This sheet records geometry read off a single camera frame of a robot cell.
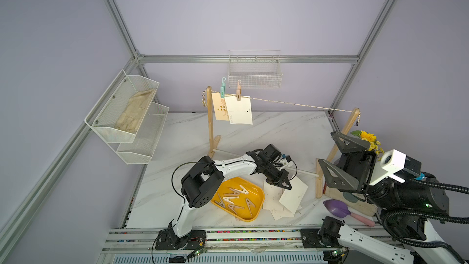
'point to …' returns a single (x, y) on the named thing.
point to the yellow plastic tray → (255, 196)
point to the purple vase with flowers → (370, 139)
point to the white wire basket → (254, 69)
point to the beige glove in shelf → (129, 119)
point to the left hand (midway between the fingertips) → (289, 189)
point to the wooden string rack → (214, 139)
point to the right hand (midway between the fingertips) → (321, 145)
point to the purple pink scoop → (340, 209)
